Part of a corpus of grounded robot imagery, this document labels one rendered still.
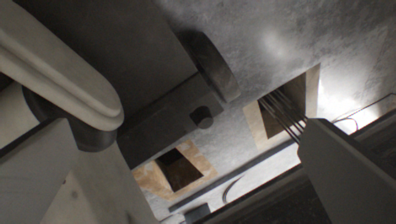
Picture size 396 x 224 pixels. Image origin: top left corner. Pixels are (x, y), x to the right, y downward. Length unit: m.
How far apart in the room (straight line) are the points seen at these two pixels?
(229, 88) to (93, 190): 0.35
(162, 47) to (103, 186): 0.26
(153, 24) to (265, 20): 0.42
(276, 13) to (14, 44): 0.65
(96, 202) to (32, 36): 0.19
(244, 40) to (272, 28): 0.10
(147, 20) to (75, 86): 0.18
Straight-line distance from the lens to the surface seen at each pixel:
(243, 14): 0.67
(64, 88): 0.27
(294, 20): 0.80
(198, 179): 1.21
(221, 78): 0.47
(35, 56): 0.26
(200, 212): 1.56
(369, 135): 0.50
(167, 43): 0.42
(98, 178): 0.29
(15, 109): 0.30
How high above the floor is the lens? 0.54
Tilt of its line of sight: 43 degrees down
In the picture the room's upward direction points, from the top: 152 degrees clockwise
